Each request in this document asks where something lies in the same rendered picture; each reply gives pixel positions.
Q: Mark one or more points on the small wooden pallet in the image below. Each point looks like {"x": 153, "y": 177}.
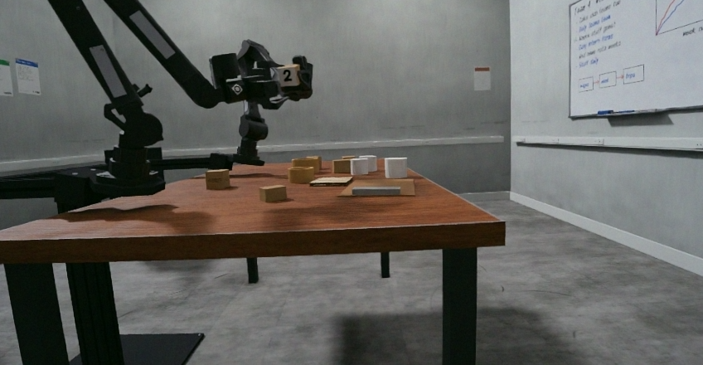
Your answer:
{"x": 326, "y": 182}

